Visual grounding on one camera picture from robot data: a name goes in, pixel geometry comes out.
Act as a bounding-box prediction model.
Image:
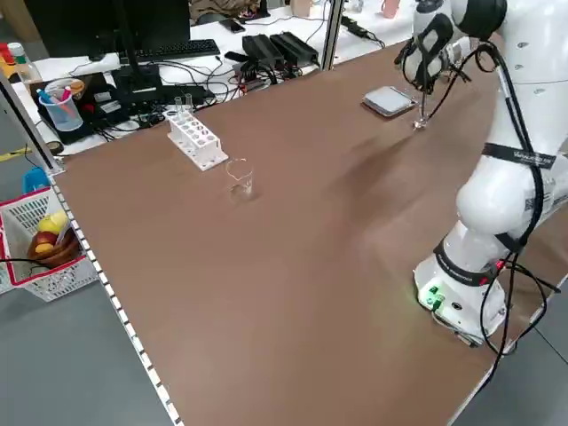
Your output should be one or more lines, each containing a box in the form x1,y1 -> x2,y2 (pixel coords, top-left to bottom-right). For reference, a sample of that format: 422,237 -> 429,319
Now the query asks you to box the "white desk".
8,8 -> 332,156
336,0 -> 421,48

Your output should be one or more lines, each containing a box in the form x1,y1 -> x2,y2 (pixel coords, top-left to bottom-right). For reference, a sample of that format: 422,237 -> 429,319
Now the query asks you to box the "aluminium profile post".
320,0 -> 346,71

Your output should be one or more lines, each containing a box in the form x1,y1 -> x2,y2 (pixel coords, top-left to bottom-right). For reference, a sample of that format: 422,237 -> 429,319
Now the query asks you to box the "white basket with red rim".
0,185 -> 101,304

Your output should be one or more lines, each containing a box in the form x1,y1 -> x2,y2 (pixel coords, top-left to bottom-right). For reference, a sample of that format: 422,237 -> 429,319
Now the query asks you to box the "blue plastic container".
21,168 -> 51,195

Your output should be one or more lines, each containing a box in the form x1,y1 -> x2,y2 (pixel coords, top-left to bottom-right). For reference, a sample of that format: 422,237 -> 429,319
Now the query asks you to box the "large clear glass beaker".
225,158 -> 256,201

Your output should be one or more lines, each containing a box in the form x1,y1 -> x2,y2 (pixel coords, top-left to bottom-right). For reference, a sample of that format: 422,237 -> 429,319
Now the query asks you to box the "aluminium corner frame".
0,73 -> 67,176

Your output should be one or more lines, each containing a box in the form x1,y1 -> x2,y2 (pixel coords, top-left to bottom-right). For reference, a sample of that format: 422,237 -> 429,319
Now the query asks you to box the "red apple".
34,230 -> 59,255

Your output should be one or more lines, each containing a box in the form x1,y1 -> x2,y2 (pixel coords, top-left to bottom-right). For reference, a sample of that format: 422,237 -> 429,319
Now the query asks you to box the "black adapter with yellow label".
340,16 -> 371,39

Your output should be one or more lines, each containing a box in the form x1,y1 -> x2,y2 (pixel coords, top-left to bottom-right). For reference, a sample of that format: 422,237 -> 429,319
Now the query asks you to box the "black smartphone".
217,18 -> 247,36

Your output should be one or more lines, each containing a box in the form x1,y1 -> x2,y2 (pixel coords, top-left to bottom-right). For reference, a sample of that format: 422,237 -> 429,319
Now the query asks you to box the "yellow fruit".
36,211 -> 69,235

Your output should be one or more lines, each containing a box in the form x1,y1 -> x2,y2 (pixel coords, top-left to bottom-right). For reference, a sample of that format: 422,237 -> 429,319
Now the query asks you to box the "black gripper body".
406,37 -> 441,84

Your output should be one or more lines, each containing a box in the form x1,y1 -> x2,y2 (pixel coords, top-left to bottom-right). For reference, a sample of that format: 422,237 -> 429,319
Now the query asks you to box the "black monitor stand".
110,43 -> 163,92

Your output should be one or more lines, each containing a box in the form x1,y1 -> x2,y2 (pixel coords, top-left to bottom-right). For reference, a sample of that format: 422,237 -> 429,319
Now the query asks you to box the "clear bottle with white cap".
5,42 -> 39,86

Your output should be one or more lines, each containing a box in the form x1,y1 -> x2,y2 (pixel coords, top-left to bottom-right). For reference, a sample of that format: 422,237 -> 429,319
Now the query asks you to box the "black finned power supply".
269,31 -> 320,64
241,34 -> 286,68

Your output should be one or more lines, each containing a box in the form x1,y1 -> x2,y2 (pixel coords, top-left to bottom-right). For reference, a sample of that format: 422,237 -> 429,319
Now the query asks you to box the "black keyboard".
132,38 -> 222,62

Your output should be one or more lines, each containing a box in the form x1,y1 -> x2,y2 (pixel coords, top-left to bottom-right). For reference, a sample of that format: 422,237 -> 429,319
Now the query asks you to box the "brown wooden bowl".
27,227 -> 83,269

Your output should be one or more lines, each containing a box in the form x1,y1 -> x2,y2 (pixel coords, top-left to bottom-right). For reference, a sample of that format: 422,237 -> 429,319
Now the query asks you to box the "black computer monitor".
25,0 -> 193,59

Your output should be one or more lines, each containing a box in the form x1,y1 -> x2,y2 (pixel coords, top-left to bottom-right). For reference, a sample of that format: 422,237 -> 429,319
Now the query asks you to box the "white test tube rack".
166,108 -> 230,172

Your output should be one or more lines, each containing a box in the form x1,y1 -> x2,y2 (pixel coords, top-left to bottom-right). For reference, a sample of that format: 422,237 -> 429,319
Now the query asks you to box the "silver digital balance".
360,85 -> 419,119

